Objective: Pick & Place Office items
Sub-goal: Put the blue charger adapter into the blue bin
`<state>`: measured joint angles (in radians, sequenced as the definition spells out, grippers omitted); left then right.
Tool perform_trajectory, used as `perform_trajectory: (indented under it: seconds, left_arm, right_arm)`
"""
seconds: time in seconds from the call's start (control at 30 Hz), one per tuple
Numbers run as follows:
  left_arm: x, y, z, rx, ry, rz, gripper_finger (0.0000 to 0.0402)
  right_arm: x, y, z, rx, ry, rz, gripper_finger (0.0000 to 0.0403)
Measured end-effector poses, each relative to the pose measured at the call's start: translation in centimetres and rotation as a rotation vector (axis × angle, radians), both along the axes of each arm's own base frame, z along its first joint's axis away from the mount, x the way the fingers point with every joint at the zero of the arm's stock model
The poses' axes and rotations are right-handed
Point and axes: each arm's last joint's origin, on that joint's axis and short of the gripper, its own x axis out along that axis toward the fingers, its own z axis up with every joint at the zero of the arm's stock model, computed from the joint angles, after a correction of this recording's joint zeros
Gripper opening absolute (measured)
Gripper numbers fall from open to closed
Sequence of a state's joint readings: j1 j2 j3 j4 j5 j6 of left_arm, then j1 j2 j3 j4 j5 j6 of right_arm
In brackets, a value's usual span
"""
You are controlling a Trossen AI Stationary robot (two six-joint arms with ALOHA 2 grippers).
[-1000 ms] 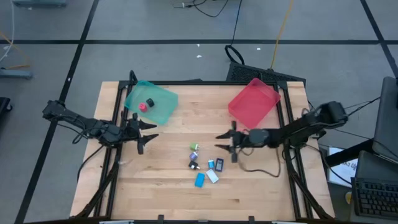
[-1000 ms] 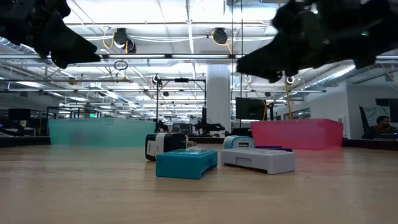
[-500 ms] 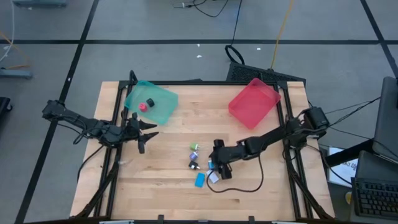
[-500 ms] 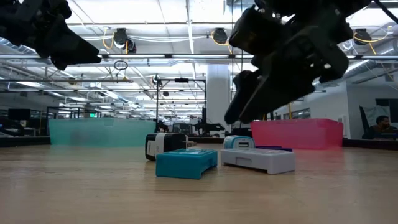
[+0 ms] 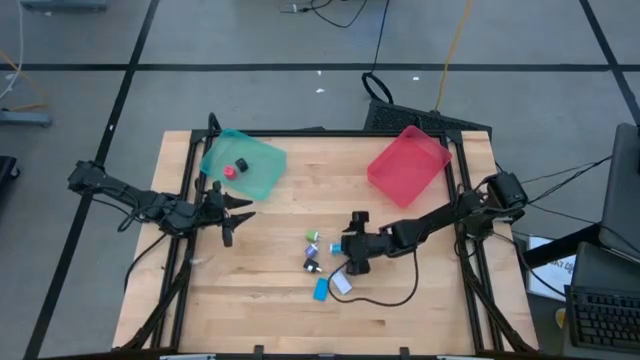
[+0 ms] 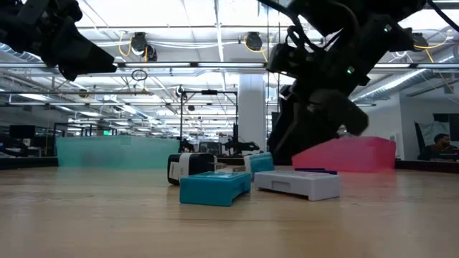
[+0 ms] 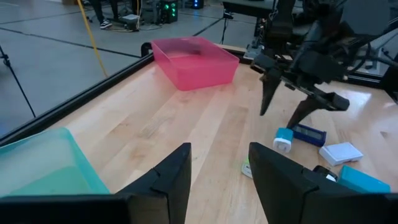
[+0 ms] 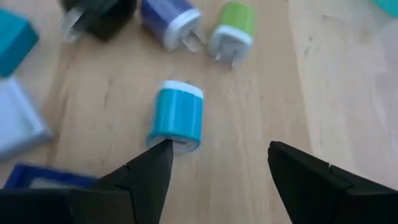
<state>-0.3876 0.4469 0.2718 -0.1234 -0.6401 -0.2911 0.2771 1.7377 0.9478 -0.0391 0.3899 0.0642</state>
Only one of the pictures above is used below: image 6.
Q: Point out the person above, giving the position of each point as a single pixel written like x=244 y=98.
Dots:
x=439 y=147

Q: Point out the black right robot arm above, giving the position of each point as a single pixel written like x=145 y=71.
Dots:
x=376 y=21

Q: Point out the white building column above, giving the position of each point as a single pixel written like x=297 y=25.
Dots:
x=252 y=111

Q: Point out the black background rig frame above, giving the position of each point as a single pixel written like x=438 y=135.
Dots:
x=181 y=118

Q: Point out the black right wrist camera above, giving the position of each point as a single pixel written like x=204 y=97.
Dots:
x=287 y=57

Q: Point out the black background robot arm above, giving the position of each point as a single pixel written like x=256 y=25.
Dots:
x=244 y=147

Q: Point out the green translucent plastic bin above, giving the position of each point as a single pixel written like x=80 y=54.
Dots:
x=114 y=152

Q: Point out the black charger with white label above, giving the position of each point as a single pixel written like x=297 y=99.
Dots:
x=201 y=165

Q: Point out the white staple box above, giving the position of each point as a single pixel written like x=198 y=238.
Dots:
x=297 y=184

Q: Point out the blue staple box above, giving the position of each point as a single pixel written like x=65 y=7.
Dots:
x=211 y=190

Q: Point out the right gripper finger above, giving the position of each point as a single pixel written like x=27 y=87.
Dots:
x=308 y=132
x=283 y=125

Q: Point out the long ceiling light strip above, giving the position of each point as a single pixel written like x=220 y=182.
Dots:
x=193 y=65

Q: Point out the teal wall charger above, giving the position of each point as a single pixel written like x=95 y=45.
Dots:
x=261 y=163

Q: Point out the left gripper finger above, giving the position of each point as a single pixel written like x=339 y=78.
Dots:
x=82 y=57

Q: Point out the red translucent plastic bin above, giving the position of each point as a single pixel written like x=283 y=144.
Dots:
x=358 y=154

